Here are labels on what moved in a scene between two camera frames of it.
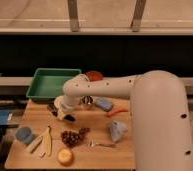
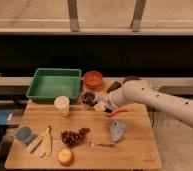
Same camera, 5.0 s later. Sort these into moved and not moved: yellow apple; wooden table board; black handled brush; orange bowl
Moved: black handled brush
Not moved: yellow apple; orange bowl; wooden table board
